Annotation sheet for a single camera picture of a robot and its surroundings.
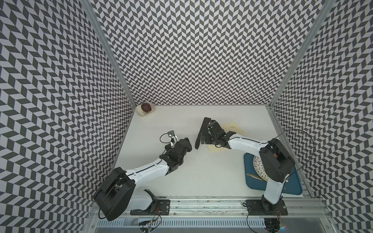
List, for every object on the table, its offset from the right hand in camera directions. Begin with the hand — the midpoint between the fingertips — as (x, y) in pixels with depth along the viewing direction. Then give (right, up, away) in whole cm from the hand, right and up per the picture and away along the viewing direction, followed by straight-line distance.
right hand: (207, 139), depth 94 cm
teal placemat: (+46, -24, -13) cm, 54 cm away
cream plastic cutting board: (+16, +7, +10) cm, 20 cm away
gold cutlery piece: (+28, -22, -7) cm, 36 cm away
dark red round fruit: (-47, +23, +21) cm, 56 cm away
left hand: (-17, 0, -7) cm, 19 cm away
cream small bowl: (-51, +18, +22) cm, 59 cm away
